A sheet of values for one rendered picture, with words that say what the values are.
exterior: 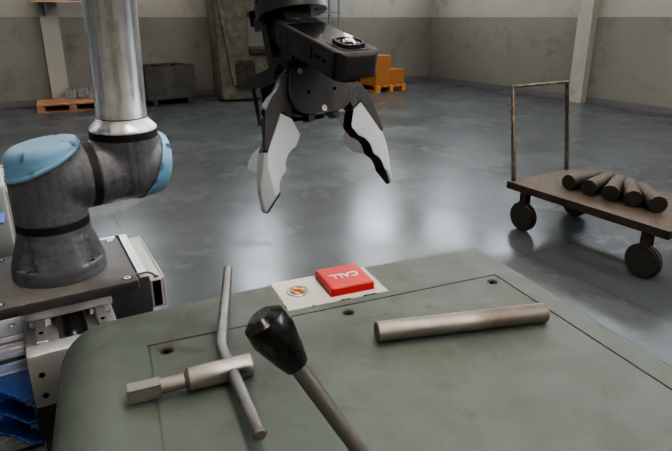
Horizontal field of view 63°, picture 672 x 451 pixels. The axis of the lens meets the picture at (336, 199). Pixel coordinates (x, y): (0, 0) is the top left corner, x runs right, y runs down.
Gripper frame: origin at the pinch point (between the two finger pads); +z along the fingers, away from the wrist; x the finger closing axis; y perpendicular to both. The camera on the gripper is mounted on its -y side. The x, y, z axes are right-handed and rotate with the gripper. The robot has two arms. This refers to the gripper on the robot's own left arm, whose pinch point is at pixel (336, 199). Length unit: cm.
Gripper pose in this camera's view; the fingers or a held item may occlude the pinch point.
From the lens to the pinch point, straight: 54.7
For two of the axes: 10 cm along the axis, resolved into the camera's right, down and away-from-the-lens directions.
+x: -8.2, 2.1, -5.3
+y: -5.4, 0.0, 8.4
